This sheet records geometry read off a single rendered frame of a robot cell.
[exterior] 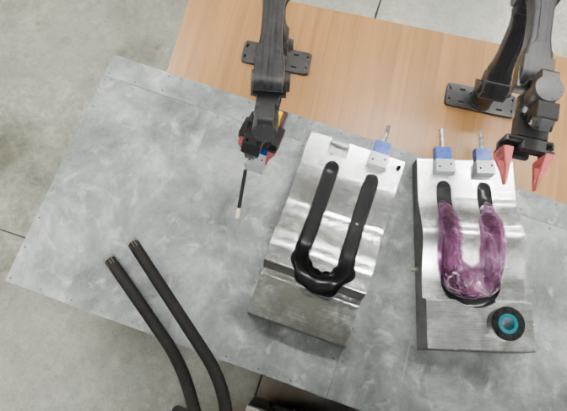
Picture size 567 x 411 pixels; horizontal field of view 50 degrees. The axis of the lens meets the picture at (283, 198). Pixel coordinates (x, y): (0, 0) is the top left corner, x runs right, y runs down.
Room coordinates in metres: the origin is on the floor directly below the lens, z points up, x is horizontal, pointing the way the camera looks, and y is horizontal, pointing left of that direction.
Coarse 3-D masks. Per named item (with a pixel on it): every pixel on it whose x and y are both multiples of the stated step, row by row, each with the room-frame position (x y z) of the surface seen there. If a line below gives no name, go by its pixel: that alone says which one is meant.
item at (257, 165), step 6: (264, 150) 0.54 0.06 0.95; (264, 156) 0.52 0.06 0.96; (246, 162) 0.50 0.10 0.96; (252, 162) 0.50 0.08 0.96; (258, 162) 0.50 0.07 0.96; (264, 162) 0.50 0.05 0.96; (246, 168) 0.50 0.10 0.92; (252, 168) 0.49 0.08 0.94; (258, 168) 0.49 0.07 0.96; (264, 168) 0.50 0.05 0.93
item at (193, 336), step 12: (132, 240) 0.31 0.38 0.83; (132, 252) 0.27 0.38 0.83; (144, 252) 0.27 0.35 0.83; (144, 264) 0.24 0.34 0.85; (156, 276) 0.21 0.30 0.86; (156, 288) 0.18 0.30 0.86; (168, 288) 0.19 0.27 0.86; (168, 300) 0.15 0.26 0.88; (180, 312) 0.13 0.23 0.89; (180, 324) 0.10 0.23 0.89; (192, 324) 0.10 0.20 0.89; (192, 336) 0.07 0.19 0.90; (204, 348) 0.05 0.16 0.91
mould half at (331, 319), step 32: (320, 160) 0.54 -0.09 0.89; (352, 160) 0.55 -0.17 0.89; (352, 192) 0.46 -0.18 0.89; (384, 192) 0.47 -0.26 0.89; (288, 224) 0.36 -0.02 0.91; (384, 224) 0.39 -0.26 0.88; (288, 256) 0.28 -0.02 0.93; (320, 256) 0.28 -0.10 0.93; (256, 288) 0.20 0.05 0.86; (288, 288) 0.21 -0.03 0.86; (352, 288) 0.21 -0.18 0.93; (288, 320) 0.13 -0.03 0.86; (320, 320) 0.14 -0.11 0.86; (352, 320) 0.14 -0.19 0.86
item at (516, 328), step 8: (496, 312) 0.18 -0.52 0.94; (504, 312) 0.18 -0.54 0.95; (512, 312) 0.18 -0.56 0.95; (488, 320) 0.16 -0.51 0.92; (496, 320) 0.16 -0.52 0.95; (512, 320) 0.16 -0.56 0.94; (520, 320) 0.16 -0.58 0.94; (488, 328) 0.14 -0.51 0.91; (496, 328) 0.14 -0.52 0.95; (504, 328) 0.14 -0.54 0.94; (512, 328) 0.14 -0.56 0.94; (520, 328) 0.14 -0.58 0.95; (496, 336) 0.12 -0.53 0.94; (504, 336) 0.12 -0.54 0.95; (512, 336) 0.12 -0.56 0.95; (520, 336) 0.13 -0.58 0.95
